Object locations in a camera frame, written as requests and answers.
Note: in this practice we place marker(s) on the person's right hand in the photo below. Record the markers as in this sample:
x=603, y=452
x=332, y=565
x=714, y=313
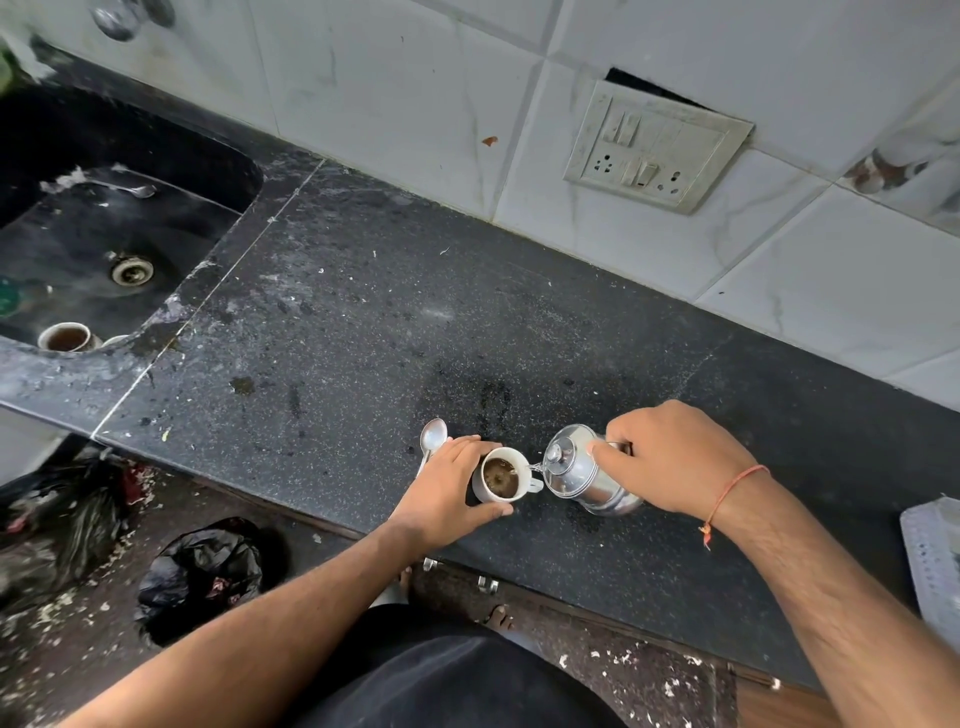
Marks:
x=675, y=457

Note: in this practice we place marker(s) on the person's left hand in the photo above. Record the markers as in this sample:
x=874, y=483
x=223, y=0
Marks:
x=442, y=491

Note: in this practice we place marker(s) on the person's right thumb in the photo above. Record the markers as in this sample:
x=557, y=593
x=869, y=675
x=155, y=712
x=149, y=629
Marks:
x=606, y=450

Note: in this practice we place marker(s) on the person's left thumb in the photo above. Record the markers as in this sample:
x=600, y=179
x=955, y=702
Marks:
x=487, y=513

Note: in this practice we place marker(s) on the small steel kettle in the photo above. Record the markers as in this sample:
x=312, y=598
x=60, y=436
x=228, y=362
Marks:
x=581, y=472

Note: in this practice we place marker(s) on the white ceramic cup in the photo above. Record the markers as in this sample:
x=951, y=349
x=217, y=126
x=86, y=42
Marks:
x=504, y=476

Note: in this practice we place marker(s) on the steel spoon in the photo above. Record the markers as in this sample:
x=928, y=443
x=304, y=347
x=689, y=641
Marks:
x=429, y=444

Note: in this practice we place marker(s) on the person's right forearm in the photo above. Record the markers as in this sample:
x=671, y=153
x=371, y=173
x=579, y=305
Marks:
x=840, y=592

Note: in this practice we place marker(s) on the person's left forearm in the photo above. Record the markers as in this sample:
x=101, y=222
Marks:
x=247, y=637

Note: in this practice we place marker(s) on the person's foot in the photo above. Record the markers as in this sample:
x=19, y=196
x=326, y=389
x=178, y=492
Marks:
x=496, y=616

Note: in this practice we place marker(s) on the orange thread wristband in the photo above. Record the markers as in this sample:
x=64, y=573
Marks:
x=731, y=496

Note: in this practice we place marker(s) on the person's black shorts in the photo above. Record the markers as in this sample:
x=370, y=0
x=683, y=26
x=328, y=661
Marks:
x=435, y=679

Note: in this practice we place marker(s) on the black garbage bag bin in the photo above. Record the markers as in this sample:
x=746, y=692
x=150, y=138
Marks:
x=202, y=574

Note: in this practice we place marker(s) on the white plastic basket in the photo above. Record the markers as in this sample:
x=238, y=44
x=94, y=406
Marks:
x=936, y=562

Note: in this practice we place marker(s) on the crumpled black plastic bag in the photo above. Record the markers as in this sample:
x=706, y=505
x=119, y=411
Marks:
x=60, y=517

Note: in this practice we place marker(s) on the white cup in sink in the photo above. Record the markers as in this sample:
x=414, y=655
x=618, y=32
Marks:
x=66, y=337

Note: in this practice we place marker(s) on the spoon in sink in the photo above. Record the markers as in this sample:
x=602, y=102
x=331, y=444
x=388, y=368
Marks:
x=131, y=189

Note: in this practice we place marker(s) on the black stone sink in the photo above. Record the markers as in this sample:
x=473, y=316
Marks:
x=105, y=217

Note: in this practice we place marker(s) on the green scrub pad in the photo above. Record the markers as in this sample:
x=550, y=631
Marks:
x=7, y=296

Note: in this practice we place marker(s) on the white wall switchboard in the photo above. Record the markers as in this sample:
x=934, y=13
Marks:
x=656, y=148

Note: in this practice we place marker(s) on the steel wall tap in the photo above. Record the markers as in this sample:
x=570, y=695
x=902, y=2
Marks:
x=124, y=15

